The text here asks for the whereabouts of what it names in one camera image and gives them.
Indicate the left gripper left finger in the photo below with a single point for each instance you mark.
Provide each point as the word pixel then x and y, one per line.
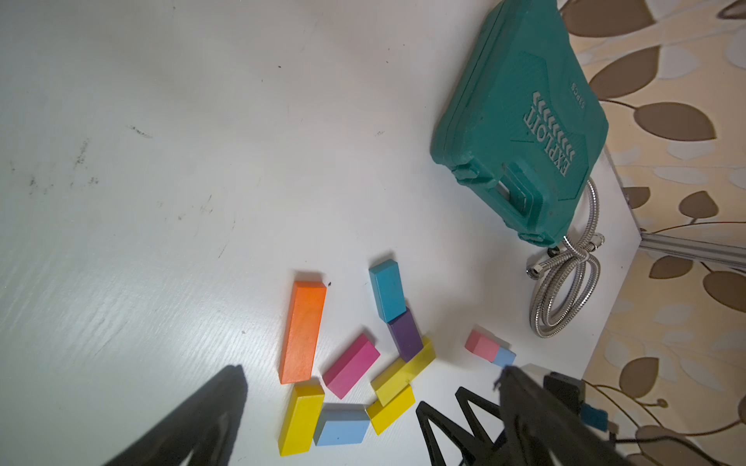
pixel 200 431

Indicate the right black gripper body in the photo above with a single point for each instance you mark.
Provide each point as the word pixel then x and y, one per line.
pixel 571 393

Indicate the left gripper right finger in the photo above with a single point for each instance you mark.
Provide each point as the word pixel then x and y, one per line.
pixel 540 430

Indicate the pink block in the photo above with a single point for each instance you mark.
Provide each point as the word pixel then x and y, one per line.
pixel 482 345

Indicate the light blue block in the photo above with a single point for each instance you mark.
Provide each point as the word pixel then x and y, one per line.
pixel 341 424
pixel 504 357

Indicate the long yellow-green block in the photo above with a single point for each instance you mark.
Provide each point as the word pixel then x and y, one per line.
pixel 400 374

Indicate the short yellow block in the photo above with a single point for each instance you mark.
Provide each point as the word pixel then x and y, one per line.
pixel 383 416

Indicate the purple block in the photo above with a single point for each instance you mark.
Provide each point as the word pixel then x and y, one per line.
pixel 406 335

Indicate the yellow block lower left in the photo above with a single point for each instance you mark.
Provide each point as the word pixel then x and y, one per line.
pixel 301 419

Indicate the magenta block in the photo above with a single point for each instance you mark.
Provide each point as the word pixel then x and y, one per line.
pixel 351 366

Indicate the orange long block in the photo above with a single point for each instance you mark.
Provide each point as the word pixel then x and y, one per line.
pixel 302 333

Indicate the light blue flat block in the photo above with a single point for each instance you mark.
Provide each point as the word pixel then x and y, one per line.
pixel 341 424

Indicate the teal block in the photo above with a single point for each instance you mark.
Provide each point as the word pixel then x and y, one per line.
pixel 388 291

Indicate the green plastic tool case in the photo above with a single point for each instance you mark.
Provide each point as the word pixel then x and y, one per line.
pixel 523 129

